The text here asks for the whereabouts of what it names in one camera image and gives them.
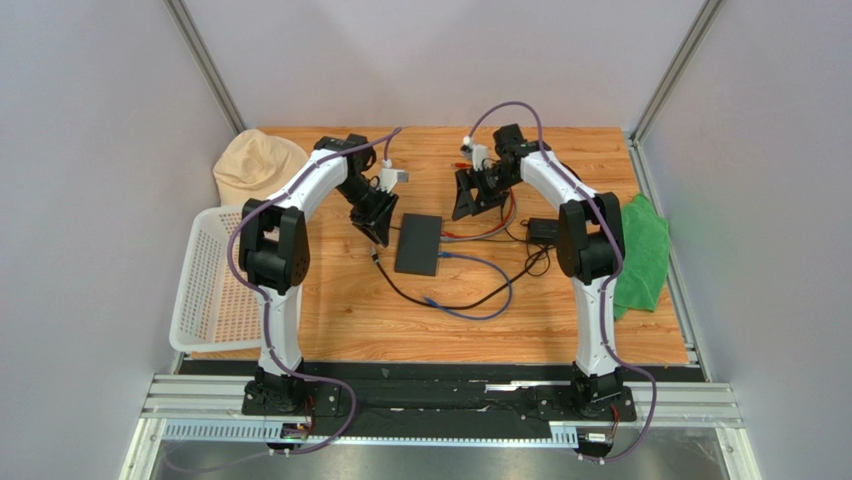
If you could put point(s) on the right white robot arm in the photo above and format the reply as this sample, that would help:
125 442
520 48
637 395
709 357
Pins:
589 247

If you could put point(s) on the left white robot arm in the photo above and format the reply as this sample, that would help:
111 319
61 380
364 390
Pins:
273 259

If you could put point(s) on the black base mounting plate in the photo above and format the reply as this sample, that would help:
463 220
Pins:
435 401

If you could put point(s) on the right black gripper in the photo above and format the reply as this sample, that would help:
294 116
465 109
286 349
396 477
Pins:
480 188

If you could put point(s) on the black network switch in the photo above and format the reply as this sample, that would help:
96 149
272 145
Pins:
418 245

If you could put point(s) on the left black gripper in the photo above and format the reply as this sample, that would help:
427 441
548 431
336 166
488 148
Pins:
377 222

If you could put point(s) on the beige bucket hat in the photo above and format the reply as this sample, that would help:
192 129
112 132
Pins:
256 165

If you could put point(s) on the black power adapter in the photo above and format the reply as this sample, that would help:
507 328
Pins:
541 231

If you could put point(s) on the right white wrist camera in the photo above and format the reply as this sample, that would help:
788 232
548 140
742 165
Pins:
476 153

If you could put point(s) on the aluminium front rail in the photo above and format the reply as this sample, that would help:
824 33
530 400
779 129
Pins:
670 406

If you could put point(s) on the green cloth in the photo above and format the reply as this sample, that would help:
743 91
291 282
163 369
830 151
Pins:
647 249

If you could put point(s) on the white plastic basket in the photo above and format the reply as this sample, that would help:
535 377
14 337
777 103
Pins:
214 311

